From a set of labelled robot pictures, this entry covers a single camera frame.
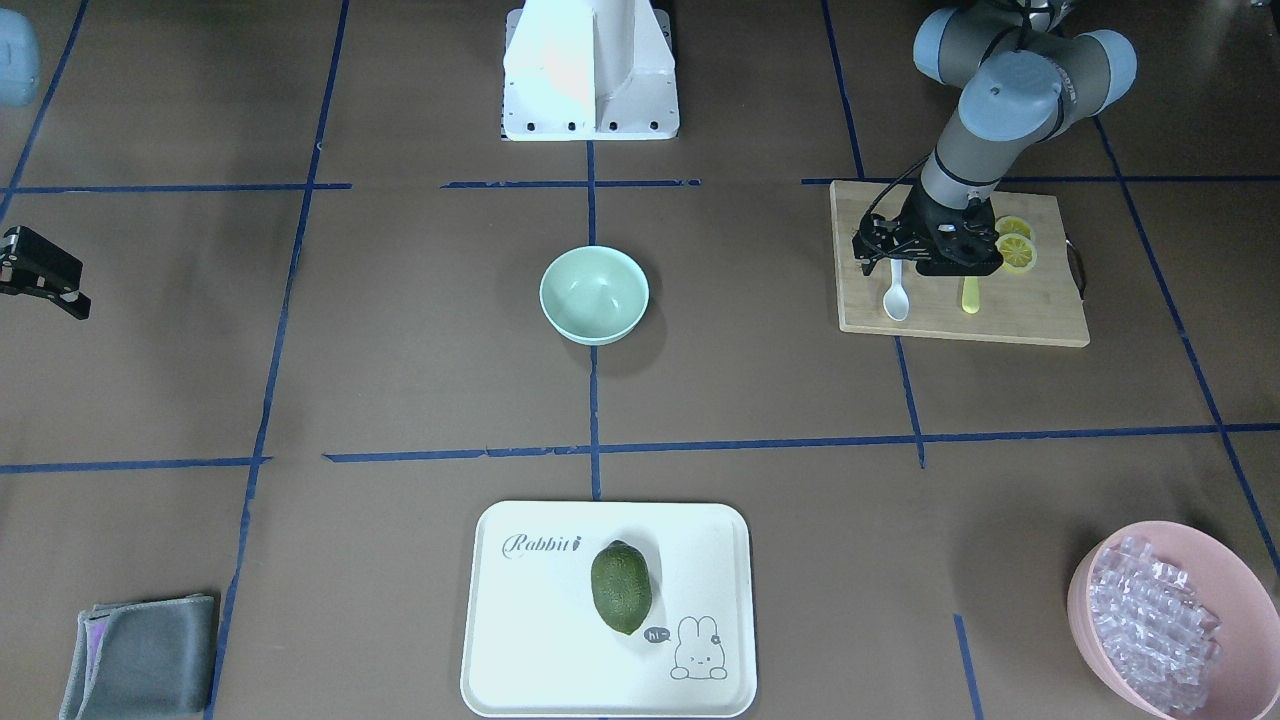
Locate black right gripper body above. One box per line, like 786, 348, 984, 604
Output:
1, 225, 83, 299

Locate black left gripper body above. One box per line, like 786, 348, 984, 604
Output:
893, 184, 977, 258

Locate white plastic spoon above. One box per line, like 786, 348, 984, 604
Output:
882, 258, 911, 322

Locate green bowl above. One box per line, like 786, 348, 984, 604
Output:
539, 245, 650, 346

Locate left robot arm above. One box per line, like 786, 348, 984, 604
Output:
851, 1, 1138, 277

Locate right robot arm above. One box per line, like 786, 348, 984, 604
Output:
1, 9, 92, 320

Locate pink bowl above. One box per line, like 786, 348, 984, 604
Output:
1066, 521, 1279, 719

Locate yellow plastic knife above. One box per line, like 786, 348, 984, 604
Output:
960, 275, 980, 315

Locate lower lemon slice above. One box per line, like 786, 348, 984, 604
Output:
996, 233, 1038, 274

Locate bamboo cutting board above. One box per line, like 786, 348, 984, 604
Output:
829, 179, 1091, 348

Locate grey folded cloth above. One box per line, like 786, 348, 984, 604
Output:
58, 594, 218, 719

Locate green avocado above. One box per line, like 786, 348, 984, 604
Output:
589, 539, 653, 635

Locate clear ice cubes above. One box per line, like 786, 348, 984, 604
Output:
1087, 536, 1222, 715

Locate white rabbit tray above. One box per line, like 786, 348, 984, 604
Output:
460, 501, 758, 719

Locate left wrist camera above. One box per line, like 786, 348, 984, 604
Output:
915, 224, 1004, 277

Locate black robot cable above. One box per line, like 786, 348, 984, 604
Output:
861, 155, 936, 236

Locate metal cutting board handle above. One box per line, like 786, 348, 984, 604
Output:
1065, 236, 1087, 302

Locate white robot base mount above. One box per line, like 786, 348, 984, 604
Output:
500, 1, 681, 142

